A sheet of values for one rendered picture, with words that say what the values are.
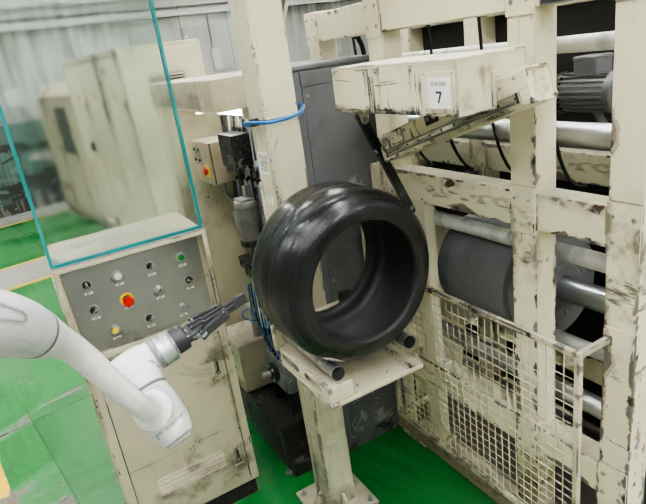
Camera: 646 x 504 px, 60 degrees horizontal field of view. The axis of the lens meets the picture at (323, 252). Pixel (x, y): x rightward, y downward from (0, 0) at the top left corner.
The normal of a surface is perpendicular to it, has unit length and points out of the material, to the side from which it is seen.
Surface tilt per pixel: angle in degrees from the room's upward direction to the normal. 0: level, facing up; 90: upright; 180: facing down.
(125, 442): 90
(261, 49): 90
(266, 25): 90
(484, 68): 90
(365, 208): 79
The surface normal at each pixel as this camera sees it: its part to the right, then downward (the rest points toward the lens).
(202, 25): 0.62, 0.18
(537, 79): 0.43, -0.07
